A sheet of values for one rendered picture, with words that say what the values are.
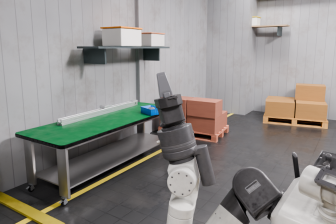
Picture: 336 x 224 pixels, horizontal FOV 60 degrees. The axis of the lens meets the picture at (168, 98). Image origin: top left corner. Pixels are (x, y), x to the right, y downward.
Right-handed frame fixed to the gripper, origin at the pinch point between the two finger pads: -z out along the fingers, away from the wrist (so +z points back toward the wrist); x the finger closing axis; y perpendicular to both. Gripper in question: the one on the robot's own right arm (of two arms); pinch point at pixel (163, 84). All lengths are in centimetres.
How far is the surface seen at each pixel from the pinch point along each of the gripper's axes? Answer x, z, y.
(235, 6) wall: -612, -160, -315
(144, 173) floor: -332, 105, 5
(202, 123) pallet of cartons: -452, 77, -121
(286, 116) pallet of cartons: -530, 122, -332
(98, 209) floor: -250, 108, 63
